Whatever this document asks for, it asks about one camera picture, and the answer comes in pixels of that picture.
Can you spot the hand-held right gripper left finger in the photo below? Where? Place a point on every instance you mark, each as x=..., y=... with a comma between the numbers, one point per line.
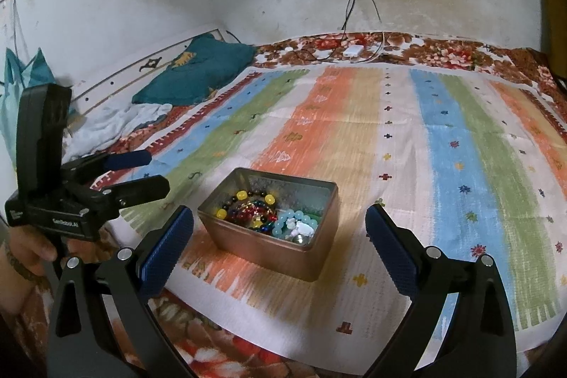
x=164, y=254

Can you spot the teal pillow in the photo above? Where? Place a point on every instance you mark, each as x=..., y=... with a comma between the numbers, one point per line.
x=195, y=72

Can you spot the light teal hanging cloth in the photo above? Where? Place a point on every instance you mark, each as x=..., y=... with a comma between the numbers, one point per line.
x=17, y=94

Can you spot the metal tin box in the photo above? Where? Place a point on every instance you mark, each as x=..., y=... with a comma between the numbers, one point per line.
x=265, y=258

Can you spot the white crumpled cloth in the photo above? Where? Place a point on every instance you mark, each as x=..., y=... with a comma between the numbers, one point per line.
x=115, y=121

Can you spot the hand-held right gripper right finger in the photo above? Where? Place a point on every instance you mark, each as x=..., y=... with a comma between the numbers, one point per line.
x=392, y=254

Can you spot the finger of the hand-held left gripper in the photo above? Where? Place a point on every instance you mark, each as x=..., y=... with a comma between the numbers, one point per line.
x=146, y=187
x=133, y=159

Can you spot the white power adapter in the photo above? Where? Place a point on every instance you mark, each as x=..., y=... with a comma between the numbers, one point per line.
x=354, y=50

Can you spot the person's left hand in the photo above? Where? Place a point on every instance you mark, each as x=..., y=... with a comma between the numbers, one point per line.
x=31, y=245

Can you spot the striped colourful mat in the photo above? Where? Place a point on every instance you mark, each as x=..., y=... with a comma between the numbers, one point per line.
x=443, y=165

